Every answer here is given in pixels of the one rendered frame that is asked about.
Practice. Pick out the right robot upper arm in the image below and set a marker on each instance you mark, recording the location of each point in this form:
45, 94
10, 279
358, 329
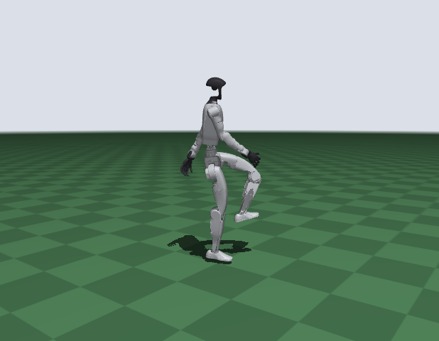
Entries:
214, 114

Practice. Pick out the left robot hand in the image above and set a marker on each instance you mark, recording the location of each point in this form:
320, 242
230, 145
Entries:
187, 164

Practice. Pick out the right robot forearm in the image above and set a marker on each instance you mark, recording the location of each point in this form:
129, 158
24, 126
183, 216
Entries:
234, 144

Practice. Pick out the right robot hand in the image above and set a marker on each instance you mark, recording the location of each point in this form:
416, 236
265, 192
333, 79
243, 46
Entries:
252, 158

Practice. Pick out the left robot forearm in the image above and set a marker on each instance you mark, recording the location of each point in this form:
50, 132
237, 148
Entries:
196, 146

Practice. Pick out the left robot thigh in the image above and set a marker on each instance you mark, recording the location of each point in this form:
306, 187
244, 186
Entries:
239, 164

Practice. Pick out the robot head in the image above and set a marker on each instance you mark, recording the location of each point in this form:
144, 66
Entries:
215, 83

